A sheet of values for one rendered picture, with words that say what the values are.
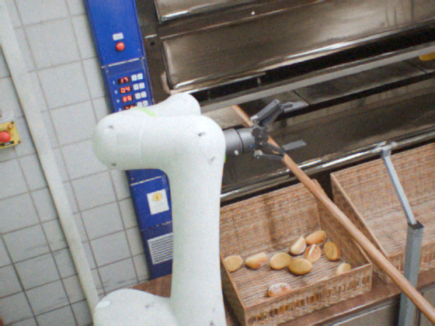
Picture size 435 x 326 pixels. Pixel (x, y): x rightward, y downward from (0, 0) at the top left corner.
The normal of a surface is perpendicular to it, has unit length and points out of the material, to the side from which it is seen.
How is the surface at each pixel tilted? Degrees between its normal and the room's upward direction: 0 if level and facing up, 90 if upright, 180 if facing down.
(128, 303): 2
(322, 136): 70
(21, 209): 90
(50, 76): 90
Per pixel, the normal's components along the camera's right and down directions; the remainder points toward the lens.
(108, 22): 0.33, 0.49
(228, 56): 0.27, 0.18
